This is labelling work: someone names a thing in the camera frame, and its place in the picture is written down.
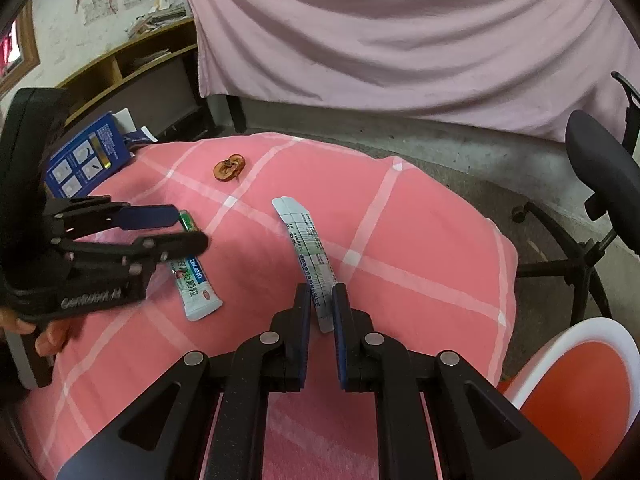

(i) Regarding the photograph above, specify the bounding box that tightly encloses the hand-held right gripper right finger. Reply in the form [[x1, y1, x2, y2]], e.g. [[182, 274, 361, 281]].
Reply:
[[331, 284, 584, 480]]

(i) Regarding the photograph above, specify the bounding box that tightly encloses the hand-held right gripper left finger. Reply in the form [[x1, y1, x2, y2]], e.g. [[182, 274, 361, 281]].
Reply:
[[55, 284, 314, 480]]

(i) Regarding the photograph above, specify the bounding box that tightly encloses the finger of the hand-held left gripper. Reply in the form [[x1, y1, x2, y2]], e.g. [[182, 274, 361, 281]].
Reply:
[[42, 195, 182, 235], [50, 230, 210, 281]]

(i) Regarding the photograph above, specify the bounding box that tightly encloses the white green ointment tube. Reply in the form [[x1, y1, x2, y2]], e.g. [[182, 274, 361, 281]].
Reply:
[[172, 210, 224, 322]]

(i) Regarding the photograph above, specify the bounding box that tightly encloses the person's left hand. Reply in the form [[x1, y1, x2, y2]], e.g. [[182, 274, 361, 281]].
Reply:
[[0, 307, 70, 357]]

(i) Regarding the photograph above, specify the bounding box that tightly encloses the blue cardboard box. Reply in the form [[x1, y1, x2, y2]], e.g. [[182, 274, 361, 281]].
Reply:
[[45, 107, 156, 198]]

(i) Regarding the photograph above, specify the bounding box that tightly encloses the pink checked blanket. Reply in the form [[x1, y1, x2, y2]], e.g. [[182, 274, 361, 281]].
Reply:
[[17, 132, 518, 480]]

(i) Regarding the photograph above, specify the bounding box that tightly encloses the wooden shelf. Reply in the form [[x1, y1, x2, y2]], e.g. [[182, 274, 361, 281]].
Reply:
[[55, 17, 216, 141]]

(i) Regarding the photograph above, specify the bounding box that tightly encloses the pile of papers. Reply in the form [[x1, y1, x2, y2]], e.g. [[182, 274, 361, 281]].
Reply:
[[127, 0, 188, 38]]

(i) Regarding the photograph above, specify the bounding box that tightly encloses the red bin bag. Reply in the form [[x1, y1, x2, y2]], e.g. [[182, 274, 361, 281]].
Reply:
[[500, 342, 632, 480]]

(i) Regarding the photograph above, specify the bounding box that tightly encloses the pink hanging sheet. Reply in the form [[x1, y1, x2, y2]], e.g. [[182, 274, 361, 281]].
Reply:
[[175, 0, 636, 143]]

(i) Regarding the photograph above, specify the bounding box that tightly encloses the black office chair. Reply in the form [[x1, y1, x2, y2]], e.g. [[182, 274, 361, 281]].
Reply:
[[511, 71, 640, 321]]

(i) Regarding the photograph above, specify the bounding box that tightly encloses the wooden window frame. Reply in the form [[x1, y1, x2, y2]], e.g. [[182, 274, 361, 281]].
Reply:
[[0, 0, 41, 98]]

